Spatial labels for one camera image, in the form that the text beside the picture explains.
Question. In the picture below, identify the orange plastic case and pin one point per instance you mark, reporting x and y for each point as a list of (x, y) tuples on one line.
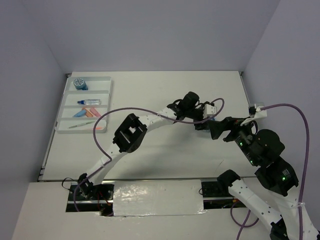
[(87, 113)]

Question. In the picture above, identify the clear spray bottle blue cap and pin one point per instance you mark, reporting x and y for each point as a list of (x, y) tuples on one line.
[(89, 102)]

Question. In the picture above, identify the pink plastic case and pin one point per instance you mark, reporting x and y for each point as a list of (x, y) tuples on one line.
[(95, 112)]

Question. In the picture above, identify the blue plastic case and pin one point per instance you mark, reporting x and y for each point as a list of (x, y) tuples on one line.
[(80, 114)]

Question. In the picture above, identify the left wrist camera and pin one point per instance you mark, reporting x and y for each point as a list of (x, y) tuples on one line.
[(209, 111)]

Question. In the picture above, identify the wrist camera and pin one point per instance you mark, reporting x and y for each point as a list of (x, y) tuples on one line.
[(209, 111), (255, 113)]

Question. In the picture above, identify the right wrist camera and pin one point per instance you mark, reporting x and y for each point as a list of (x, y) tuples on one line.
[(255, 113)]

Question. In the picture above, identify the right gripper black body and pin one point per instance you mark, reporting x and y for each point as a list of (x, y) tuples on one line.
[(240, 133)]

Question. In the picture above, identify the white compartment tray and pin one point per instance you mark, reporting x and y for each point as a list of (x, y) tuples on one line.
[(98, 88)]

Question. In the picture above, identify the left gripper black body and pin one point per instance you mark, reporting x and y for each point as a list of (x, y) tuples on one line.
[(198, 114)]

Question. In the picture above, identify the green highlighter pen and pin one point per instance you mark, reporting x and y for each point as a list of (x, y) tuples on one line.
[(81, 124)]

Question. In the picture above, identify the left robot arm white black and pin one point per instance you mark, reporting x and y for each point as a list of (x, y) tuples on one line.
[(129, 135)]

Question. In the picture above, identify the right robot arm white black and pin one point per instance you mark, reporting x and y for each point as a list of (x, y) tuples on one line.
[(290, 220)]

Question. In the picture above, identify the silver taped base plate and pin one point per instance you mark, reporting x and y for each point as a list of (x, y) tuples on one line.
[(157, 198)]

